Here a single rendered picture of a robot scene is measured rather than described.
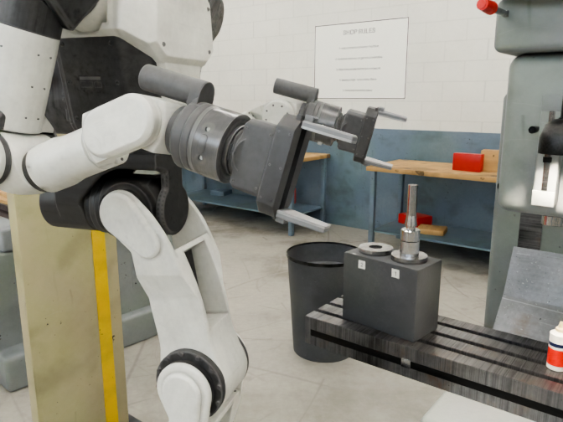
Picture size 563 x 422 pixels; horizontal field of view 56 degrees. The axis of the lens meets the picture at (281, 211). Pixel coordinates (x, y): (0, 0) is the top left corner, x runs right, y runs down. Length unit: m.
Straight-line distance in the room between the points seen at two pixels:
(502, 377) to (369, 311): 0.35
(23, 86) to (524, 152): 0.91
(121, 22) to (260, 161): 0.38
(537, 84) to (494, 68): 4.50
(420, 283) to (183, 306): 0.58
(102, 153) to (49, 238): 1.57
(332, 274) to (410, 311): 1.70
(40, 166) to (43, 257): 1.47
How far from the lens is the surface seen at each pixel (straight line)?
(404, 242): 1.33
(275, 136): 0.60
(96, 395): 2.59
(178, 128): 0.64
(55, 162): 0.78
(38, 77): 0.85
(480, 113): 5.68
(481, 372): 1.29
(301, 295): 3.11
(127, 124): 0.67
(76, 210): 1.08
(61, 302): 2.33
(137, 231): 0.97
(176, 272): 0.96
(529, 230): 1.66
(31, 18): 0.84
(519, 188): 1.17
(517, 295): 1.65
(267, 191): 0.60
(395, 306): 1.35
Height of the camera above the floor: 1.55
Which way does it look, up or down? 12 degrees down
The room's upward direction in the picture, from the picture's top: straight up
